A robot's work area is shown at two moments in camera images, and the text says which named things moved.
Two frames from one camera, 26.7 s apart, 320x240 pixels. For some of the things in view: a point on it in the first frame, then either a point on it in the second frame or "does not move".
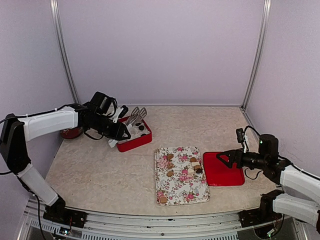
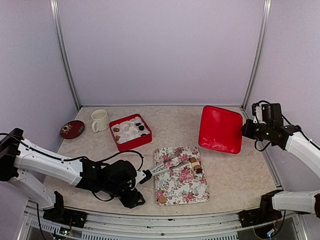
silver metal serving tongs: (136, 116) -> (168, 164)
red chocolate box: (140, 135) does not move
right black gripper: (233, 155) -> (247, 130)
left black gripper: (119, 132) -> (130, 202)
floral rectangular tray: (181, 176) does not move
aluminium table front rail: (99, 226) does not move
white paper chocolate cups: (136, 130) does not move
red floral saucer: (71, 133) does not move
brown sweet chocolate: (163, 199) does not move
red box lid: (218, 173) -> (220, 129)
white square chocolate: (195, 163) does not move
